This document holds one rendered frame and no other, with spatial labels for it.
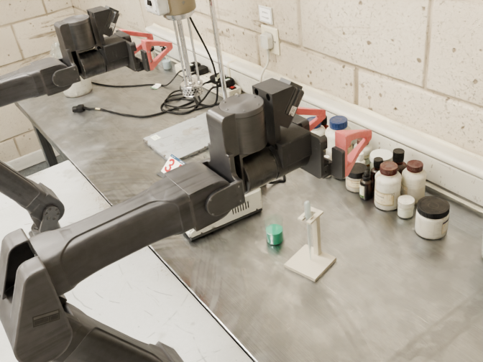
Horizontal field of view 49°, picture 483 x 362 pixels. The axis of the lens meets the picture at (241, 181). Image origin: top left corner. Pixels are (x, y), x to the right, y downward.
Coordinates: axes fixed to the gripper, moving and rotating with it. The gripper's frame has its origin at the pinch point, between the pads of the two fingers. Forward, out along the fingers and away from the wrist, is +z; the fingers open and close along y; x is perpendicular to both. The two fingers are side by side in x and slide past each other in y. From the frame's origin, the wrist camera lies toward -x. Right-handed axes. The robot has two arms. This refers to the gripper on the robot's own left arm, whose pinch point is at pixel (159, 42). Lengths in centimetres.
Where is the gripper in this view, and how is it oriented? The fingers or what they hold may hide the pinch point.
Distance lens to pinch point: 127.8
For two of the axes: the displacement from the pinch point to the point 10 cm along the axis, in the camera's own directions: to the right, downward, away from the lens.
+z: 8.1, -3.9, 4.3
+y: -5.7, -4.0, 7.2
